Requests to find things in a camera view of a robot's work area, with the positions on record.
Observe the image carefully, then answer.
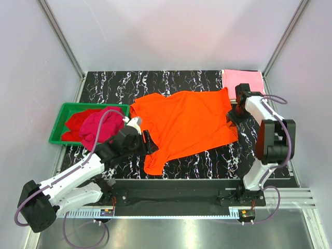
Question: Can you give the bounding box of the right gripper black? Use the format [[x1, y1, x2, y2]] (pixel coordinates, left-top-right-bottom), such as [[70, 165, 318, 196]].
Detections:
[[226, 107, 252, 128]]

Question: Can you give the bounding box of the orange t shirt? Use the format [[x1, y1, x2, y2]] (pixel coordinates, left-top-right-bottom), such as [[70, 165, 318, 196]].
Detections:
[[130, 88, 238, 176]]

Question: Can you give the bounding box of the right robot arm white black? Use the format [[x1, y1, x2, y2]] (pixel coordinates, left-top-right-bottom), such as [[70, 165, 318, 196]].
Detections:
[[227, 83, 296, 206]]

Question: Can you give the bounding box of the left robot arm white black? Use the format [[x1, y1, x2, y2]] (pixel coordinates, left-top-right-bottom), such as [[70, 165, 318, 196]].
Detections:
[[14, 125, 159, 233]]

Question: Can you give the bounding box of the pink folded t shirt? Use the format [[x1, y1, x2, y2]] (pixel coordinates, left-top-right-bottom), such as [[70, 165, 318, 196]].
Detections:
[[222, 70, 265, 99]]

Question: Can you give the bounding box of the magenta t shirt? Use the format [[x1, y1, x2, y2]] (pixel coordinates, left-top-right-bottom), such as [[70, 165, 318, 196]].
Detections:
[[78, 106, 124, 151]]

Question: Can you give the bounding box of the black marble pattern mat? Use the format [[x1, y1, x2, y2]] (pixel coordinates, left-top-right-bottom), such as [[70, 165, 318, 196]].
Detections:
[[56, 70, 299, 188]]

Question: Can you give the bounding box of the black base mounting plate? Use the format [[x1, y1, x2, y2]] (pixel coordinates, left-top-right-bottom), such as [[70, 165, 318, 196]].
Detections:
[[106, 179, 266, 217]]

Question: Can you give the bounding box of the red t shirt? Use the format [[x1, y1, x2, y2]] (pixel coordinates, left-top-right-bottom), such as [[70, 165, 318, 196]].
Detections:
[[61, 109, 101, 142]]

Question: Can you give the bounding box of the green plastic bin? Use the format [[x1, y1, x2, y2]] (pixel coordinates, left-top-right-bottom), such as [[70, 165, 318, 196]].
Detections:
[[49, 103, 130, 146]]

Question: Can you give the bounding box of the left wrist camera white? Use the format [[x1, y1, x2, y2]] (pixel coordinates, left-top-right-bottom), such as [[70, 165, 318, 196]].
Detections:
[[122, 116, 142, 135]]

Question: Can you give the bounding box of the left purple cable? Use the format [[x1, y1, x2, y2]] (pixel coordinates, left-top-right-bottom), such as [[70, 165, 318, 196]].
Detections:
[[14, 108, 129, 248]]

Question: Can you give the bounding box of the left aluminium corner post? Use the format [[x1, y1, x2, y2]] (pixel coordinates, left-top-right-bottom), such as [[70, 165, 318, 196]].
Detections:
[[37, 0, 85, 80]]

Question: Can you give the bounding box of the aluminium corner post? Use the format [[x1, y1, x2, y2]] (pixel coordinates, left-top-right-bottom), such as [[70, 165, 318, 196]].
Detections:
[[262, 0, 312, 78], [37, 0, 85, 80]]

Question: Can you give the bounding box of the aluminium frame rail front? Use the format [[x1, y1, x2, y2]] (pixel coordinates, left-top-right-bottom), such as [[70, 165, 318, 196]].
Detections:
[[56, 188, 315, 220]]

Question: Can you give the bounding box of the right aluminium corner post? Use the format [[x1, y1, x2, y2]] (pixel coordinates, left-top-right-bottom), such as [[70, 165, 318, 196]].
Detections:
[[262, 0, 312, 78]]

